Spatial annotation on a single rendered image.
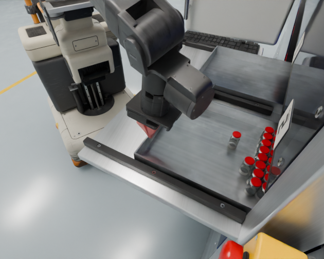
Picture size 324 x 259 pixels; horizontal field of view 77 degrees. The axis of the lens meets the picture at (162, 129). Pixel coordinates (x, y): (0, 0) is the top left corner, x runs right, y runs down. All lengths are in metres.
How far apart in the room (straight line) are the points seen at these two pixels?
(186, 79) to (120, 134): 0.31
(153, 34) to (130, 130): 0.33
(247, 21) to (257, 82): 0.51
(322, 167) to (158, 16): 0.24
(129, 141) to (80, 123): 1.00
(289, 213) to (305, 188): 0.05
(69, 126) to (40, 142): 0.45
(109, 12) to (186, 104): 0.16
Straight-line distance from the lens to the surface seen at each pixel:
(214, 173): 0.49
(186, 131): 0.56
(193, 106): 0.30
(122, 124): 0.58
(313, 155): 0.25
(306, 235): 0.32
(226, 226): 0.45
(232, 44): 1.14
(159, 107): 0.38
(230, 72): 0.81
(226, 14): 1.24
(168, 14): 0.30
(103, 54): 1.13
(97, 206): 1.45
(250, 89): 0.75
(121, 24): 0.30
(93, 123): 1.49
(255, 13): 1.22
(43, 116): 2.15
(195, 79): 0.30
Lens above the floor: 1.29
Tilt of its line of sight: 48 degrees down
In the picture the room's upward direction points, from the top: straight up
